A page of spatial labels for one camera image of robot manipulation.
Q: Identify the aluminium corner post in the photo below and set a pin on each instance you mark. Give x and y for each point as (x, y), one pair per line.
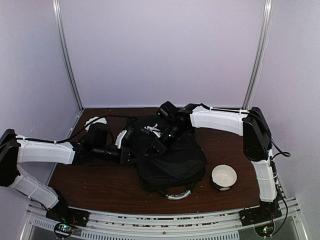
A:
(261, 47)
(65, 53)

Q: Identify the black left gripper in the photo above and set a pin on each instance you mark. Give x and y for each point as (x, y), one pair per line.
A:
(123, 158)

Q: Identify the white bowl black base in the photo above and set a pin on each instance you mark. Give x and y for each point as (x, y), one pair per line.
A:
(223, 177)

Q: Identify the right aluminium corner post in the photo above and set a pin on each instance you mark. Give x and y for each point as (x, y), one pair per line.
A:
(261, 47)

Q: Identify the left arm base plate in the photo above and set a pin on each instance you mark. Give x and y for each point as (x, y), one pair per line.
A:
(73, 217)

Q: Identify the aluminium front rail frame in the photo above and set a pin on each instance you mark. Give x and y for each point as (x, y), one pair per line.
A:
(219, 225)

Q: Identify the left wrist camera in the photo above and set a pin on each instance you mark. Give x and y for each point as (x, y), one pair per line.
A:
(122, 137)

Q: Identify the left circuit board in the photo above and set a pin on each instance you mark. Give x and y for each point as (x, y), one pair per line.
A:
(62, 230)

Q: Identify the circuit board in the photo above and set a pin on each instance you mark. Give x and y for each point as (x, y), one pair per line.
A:
(264, 230)
(62, 230)

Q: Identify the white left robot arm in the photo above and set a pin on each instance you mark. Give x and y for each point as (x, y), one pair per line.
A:
(16, 149)

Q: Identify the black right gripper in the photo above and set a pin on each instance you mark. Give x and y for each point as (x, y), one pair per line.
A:
(160, 146)

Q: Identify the black student backpack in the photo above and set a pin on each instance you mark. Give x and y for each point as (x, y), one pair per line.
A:
(170, 171)

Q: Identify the left aluminium corner post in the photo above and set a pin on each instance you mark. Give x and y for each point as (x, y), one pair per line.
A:
(65, 53)

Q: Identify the white fluted ceramic bowl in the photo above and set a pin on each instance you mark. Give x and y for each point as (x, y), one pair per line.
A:
(94, 120)

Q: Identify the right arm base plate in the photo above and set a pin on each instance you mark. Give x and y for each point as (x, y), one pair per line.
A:
(257, 215)

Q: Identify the right circuit board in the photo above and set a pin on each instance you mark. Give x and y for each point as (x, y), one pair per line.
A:
(264, 230)

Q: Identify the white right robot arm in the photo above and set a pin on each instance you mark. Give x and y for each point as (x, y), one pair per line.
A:
(249, 125)

